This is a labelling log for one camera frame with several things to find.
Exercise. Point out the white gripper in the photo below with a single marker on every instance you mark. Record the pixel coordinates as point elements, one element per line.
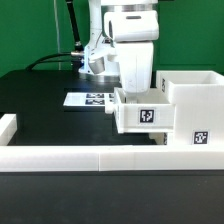
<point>135,64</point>

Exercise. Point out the white drawer with tag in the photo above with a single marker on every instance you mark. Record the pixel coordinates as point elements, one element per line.
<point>151,113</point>
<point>159,138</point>

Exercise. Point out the white drawer cabinet box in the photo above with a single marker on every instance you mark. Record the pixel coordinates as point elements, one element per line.
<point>198,97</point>

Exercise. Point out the white front drawer with tag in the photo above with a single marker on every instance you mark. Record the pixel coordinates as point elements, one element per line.
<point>159,138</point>

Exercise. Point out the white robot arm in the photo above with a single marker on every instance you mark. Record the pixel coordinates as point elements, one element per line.
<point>119,21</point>

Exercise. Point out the fiducial marker sheet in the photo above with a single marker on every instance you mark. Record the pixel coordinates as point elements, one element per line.
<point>78,99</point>

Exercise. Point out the white table border fence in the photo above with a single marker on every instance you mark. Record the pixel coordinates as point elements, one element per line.
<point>102,158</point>

